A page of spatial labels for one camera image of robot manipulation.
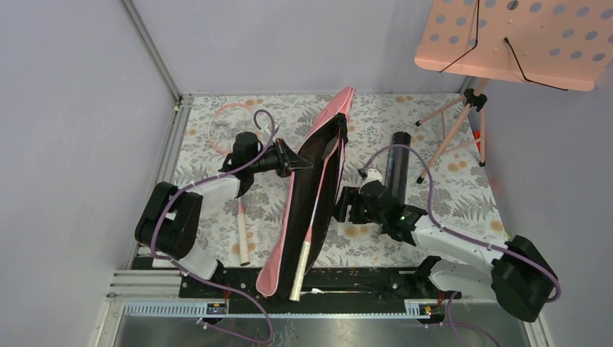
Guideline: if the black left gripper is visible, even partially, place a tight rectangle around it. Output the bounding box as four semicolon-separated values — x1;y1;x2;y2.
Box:
249;137;313;178

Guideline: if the black shuttlecock tube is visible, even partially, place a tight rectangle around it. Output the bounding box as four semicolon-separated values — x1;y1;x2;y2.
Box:
377;132;412;238

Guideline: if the pink sport racket bag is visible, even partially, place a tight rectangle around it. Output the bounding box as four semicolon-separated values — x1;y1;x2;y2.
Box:
256;87;356;300

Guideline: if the pink badminton racket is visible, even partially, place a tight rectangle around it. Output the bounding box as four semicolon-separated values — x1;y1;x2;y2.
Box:
289;133;340;301
207;103;261;266

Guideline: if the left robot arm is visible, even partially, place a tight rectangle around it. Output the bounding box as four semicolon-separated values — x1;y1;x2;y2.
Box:
134;132;313;297

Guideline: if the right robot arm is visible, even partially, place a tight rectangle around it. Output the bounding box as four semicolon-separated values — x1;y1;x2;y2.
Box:
333;181;557;322

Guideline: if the floral patterned table mat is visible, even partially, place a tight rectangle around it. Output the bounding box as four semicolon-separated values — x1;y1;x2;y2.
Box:
173;93;509;267

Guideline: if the pink perforated music stand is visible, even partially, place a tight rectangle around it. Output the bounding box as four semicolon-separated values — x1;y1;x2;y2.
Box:
414;0;613;185

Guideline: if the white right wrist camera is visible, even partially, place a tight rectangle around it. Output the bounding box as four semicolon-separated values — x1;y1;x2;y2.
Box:
359;168;383;185

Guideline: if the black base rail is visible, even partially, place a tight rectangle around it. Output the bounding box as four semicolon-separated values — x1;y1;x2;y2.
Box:
179;265;463;314

